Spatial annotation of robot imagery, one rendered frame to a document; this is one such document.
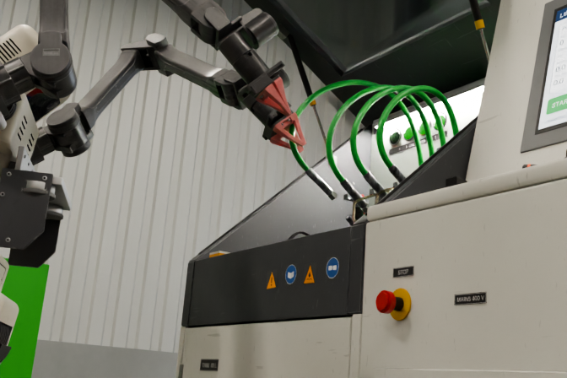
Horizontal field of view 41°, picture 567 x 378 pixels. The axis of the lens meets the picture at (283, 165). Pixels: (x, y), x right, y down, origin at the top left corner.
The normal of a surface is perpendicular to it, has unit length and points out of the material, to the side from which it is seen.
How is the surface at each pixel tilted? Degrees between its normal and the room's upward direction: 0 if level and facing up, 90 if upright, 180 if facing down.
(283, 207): 90
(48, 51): 84
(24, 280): 90
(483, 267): 90
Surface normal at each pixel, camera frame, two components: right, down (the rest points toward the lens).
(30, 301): 0.56, -0.20
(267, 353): -0.84, -0.22
